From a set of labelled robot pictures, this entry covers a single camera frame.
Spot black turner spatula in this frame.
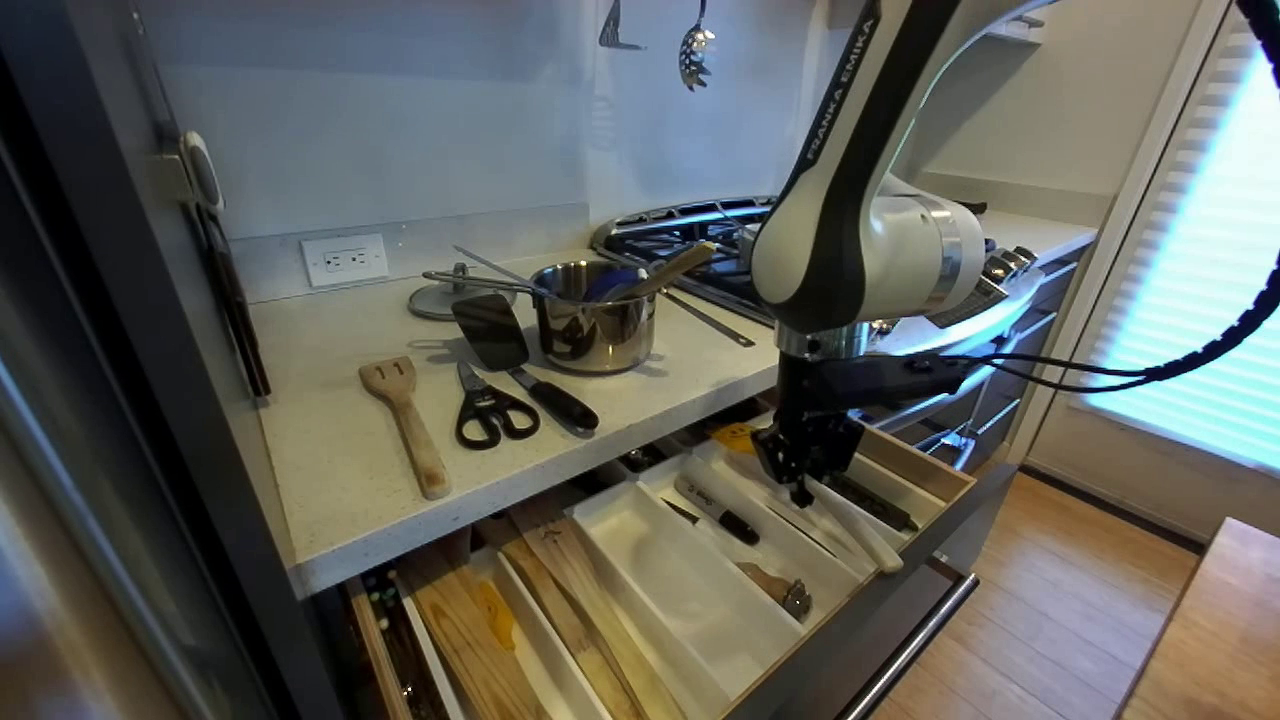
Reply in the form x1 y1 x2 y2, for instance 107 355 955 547
447 291 604 434

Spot black-handled small tool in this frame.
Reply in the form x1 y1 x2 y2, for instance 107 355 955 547
670 473 764 547

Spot stainless refrigerator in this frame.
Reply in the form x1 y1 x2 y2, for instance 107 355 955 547
0 0 352 720

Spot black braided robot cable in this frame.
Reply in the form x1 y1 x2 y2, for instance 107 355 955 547
916 0 1280 401

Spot hanging metal slotted spoon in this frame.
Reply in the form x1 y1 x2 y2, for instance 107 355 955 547
676 0 722 94

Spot small wooden-handled fork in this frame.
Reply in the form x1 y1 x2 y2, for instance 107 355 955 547
736 558 817 623

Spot glass pot lid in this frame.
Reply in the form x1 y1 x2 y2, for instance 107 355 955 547
404 258 533 324

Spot steel utensil holder pot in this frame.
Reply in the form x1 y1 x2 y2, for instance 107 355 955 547
527 254 660 376

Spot wooden kitchen drawer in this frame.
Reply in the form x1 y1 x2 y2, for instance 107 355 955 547
344 384 983 720

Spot stainless gas stove range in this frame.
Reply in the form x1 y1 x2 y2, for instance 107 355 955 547
588 195 1104 473

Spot black-handled scissors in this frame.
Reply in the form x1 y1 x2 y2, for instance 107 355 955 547
454 355 544 450

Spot white wall outlet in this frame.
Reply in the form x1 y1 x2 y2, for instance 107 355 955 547
296 231 391 291

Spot long black knife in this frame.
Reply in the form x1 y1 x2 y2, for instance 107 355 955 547
826 473 926 537

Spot white wall-mounted holder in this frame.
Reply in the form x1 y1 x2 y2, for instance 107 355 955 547
148 128 229 214

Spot white upper cabinet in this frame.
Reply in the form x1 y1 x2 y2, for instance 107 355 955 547
952 0 1057 50

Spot black wall-mounted knife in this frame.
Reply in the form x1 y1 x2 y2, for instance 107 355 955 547
178 195 275 406

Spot wooden slotted spatula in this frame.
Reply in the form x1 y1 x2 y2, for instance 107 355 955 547
356 351 454 504

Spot hanging dark utensil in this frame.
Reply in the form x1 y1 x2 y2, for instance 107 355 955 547
596 0 644 54

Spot thin metal utensil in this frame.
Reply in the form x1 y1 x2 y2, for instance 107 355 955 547
447 240 544 291

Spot white cutlery organizer tray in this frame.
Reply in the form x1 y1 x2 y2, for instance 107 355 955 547
492 406 952 720

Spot white window blind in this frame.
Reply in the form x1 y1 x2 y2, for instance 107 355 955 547
1077 12 1280 480

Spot long wooden utensil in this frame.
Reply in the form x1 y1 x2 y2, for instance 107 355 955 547
495 516 689 720

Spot wooden table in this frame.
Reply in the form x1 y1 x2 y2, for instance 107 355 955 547
1118 516 1280 720

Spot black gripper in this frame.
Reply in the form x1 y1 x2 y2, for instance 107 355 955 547
755 348 873 516

